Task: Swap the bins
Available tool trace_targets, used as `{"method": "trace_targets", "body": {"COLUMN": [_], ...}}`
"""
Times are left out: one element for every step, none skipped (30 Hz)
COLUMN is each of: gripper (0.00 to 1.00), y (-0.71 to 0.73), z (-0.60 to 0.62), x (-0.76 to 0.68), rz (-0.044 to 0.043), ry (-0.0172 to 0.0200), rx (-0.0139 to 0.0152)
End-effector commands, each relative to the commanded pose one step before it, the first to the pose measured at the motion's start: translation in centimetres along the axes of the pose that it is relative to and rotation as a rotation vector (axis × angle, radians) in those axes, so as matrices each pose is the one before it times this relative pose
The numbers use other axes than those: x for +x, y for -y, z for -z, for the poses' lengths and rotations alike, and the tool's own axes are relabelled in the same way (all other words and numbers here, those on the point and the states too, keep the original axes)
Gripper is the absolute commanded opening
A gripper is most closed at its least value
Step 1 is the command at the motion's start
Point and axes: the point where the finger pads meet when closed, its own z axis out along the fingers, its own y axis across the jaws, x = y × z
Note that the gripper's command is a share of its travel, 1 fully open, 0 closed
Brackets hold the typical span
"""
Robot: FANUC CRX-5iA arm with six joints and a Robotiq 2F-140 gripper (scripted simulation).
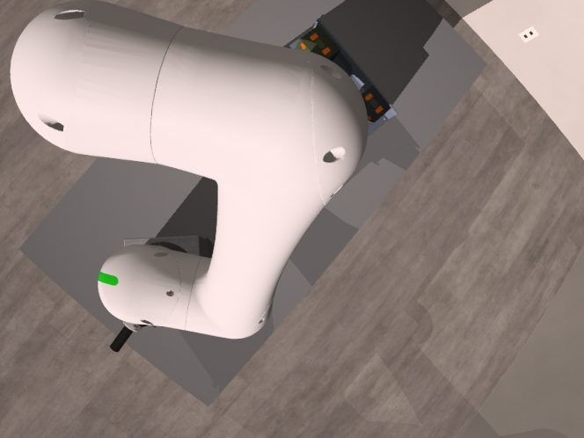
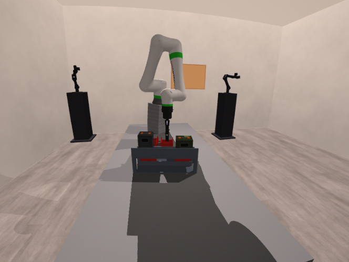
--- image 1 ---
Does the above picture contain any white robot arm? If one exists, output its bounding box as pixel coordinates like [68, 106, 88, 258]
[11, 0, 369, 352]

